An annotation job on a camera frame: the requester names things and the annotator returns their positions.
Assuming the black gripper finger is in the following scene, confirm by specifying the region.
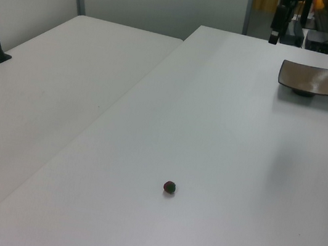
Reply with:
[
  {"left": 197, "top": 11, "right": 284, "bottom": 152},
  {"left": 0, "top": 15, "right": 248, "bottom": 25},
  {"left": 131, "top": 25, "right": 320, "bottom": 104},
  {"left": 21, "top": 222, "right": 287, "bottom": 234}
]
[
  {"left": 268, "top": 2, "right": 285, "bottom": 46},
  {"left": 280, "top": 4, "right": 296, "bottom": 35}
]

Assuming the red strawberry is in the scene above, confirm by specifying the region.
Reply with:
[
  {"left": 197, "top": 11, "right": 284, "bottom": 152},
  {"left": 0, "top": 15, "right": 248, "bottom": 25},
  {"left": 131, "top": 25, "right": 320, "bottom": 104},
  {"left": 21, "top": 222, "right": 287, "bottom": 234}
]
[{"left": 162, "top": 179, "right": 178, "bottom": 195}]

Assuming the brown square ceramic plate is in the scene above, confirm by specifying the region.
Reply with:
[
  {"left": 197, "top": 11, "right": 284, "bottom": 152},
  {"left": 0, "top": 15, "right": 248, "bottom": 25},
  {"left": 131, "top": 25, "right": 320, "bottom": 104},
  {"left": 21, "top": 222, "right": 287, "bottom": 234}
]
[{"left": 275, "top": 59, "right": 328, "bottom": 101}]

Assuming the thin black upright pole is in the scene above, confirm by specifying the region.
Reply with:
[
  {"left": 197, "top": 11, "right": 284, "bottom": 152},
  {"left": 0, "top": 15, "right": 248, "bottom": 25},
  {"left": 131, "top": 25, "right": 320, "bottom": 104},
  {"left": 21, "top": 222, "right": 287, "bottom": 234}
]
[{"left": 298, "top": 0, "right": 313, "bottom": 30}]

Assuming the brown wooden door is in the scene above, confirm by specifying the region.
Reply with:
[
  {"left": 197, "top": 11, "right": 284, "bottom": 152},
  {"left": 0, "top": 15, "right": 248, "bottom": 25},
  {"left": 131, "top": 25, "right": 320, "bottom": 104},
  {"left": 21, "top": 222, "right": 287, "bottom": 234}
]
[{"left": 252, "top": 0, "right": 278, "bottom": 14}]

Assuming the black equipment box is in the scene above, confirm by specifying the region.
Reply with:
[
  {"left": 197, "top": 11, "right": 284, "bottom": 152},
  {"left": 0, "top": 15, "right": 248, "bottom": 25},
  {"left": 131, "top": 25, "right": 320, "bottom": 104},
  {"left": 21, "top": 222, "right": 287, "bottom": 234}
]
[{"left": 304, "top": 28, "right": 328, "bottom": 55}]

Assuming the white side table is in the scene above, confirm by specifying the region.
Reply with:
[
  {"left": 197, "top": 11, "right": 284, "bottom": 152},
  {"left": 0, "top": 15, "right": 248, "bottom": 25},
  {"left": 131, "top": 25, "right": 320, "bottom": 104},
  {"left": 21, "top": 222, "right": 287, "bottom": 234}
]
[{"left": 0, "top": 2, "right": 186, "bottom": 246}]

